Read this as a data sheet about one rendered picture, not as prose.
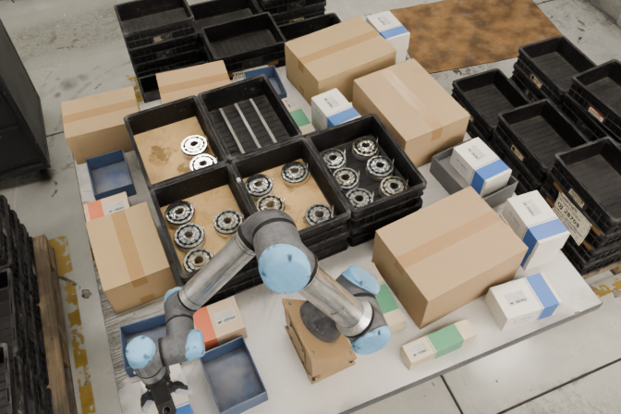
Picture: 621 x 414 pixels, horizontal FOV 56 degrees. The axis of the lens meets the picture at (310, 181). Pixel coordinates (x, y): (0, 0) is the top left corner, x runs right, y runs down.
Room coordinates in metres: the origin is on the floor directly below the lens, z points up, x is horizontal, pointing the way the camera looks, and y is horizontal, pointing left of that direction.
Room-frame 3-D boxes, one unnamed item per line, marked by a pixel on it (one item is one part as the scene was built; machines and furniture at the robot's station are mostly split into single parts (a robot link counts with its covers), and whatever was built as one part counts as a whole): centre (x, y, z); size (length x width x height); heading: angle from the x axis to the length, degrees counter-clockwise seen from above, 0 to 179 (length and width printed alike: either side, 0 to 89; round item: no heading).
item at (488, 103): (2.33, -1.00, 0.26); 0.40 x 0.30 x 0.23; 21
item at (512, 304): (0.92, -0.70, 0.75); 0.20 x 0.12 x 0.09; 106
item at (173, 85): (1.93, 0.49, 0.78); 0.30 x 0.22 x 0.16; 107
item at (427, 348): (0.79, -0.40, 0.73); 0.24 x 0.06 x 0.06; 112
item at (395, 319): (0.96, -0.23, 0.73); 0.24 x 0.06 x 0.06; 21
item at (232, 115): (1.65, 0.24, 0.87); 0.40 x 0.30 x 0.11; 24
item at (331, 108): (1.74, -0.11, 0.83); 0.20 x 0.12 x 0.09; 28
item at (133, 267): (1.11, 0.63, 0.78); 0.30 x 0.22 x 0.16; 24
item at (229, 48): (2.62, 0.35, 0.37); 0.40 x 0.30 x 0.45; 111
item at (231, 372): (0.69, 0.25, 0.74); 0.20 x 0.15 x 0.07; 25
